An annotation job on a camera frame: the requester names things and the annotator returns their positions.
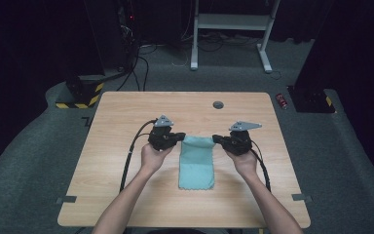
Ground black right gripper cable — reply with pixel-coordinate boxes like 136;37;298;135
249;138;272;193

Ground black yellow striped stand base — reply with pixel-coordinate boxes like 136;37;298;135
55;75;106;110

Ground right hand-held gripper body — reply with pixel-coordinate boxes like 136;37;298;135
223;120;263;157

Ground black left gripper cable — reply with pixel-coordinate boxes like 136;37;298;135
119;118;159;193

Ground red can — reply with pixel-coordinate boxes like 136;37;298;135
275;93;289;110

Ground person's left hand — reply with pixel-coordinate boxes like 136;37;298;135
140;142;174;177

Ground black floor cables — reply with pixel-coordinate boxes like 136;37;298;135
116;45;151;93

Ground dark equipment rack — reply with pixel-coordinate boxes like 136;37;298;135
116;0;141;73

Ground light blue cloth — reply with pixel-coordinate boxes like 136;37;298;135
177;135;216;191

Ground white metal desk frame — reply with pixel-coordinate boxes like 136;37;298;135
190;0;282;74

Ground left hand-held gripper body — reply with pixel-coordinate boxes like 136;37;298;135
147;114;176;152

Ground person's right hand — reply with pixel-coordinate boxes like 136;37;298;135
224;149;259;179

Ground cables under white frame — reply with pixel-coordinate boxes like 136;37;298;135
180;30;261;53

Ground grey tape strip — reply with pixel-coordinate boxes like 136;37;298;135
56;195;78;205
290;193;314;204

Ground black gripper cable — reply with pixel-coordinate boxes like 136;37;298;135
249;138;272;193
119;118;159;193

